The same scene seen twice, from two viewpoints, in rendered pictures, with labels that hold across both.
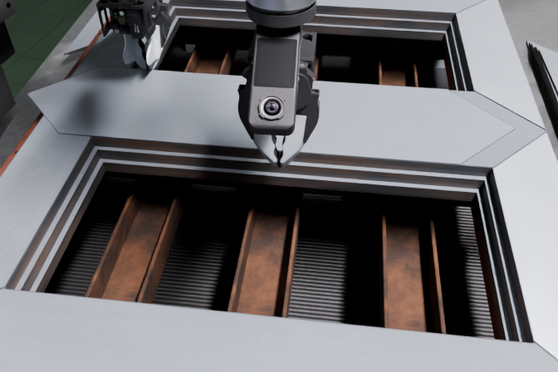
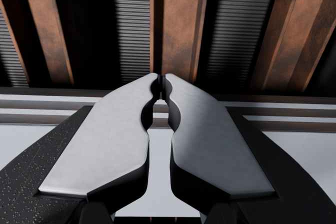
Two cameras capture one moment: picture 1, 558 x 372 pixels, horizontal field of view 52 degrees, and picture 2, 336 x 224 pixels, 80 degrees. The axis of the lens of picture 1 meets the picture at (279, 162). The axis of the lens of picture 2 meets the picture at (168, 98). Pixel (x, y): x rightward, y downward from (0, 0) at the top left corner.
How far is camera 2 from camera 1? 0.58 m
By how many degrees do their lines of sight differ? 16
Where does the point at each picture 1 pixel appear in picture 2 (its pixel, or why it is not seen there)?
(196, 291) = (227, 32)
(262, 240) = (181, 59)
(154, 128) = (323, 150)
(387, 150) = (32, 137)
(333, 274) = (128, 55)
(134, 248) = (293, 42)
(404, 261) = (55, 46)
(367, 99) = not seen: hidden behind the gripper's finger
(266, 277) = (175, 18)
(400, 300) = (49, 1)
